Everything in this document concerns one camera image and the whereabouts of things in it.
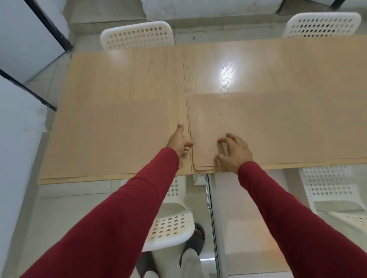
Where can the person's left hand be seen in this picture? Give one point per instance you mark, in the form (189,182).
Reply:
(177,141)

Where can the person's right hand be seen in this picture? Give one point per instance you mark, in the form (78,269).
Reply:
(239,154)

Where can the person's left thumb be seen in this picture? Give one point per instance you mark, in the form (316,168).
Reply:
(188,143)

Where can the person's right middle finger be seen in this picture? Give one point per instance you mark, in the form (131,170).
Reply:
(232,135)

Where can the person's right thumb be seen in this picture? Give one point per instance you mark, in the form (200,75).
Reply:
(220,158)

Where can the person's left forearm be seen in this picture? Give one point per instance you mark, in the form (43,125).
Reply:
(120,217)

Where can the person's right forearm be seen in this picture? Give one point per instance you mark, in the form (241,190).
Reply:
(298,226)

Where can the dark grey slipper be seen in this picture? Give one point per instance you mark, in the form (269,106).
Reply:
(144,262)
(199,237)

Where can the white perforated plastic chair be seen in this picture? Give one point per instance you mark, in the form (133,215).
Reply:
(137,35)
(321,25)
(172,226)
(329,183)

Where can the person's grey trouser leg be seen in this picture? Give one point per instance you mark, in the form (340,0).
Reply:
(192,265)

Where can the white metal table frame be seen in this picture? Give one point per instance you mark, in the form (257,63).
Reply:
(218,223)

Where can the black partition frame bar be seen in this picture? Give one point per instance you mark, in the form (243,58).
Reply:
(28,90)
(48,25)

